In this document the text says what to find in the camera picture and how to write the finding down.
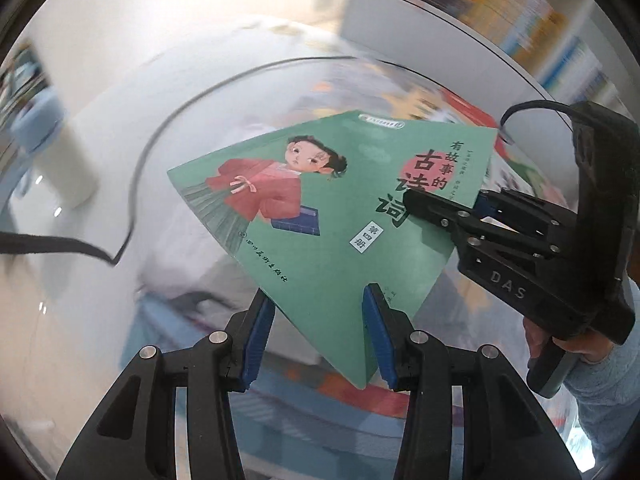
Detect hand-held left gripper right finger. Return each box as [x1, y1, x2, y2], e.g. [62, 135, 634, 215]
[362, 282, 583, 480]

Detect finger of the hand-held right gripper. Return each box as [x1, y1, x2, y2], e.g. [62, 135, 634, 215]
[475, 189, 576, 253]
[402, 190, 501, 242]

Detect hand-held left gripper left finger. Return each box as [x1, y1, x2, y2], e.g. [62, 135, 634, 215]
[55, 287, 277, 480]

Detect teal girl cover book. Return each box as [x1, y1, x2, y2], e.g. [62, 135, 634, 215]
[166, 109, 501, 392]

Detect row of blue white books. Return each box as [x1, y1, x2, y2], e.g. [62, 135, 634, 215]
[510, 35, 623, 106]

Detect row of yellow orange books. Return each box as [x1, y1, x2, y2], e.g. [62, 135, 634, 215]
[450, 0, 571, 56]

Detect person's right hand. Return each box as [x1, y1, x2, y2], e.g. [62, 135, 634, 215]
[523, 319, 617, 361]

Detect red bordered picture book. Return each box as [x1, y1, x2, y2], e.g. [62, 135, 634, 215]
[435, 87, 571, 208]

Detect white bookshelf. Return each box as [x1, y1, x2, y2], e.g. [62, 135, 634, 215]
[345, 0, 640, 126]

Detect pale blue flowers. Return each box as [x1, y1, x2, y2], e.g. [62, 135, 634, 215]
[0, 45, 66, 153]

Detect black flat cable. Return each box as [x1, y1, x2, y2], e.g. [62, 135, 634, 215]
[0, 56, 581, 267]

